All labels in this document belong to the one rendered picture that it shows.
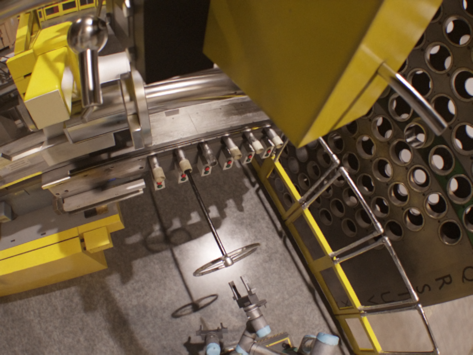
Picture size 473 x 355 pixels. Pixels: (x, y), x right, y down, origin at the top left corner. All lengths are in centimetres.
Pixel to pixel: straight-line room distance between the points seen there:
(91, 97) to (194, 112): 135
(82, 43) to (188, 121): 130
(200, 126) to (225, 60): 139
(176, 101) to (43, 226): 133
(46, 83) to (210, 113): 125
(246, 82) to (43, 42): 70
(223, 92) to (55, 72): 67
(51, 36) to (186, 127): 106
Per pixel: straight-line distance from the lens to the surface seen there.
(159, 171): 139
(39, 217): 190
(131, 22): 22
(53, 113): 63
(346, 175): 161
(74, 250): 168
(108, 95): 89
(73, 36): 35
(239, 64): 17
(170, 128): 154
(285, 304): 223
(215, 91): 100
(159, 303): 207
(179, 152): 147
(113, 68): 119
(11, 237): 201
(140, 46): 21
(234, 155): 151
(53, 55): 75
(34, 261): 183
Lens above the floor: 206
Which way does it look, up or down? 56 degrees down
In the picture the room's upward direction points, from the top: 21 degrees clockwise
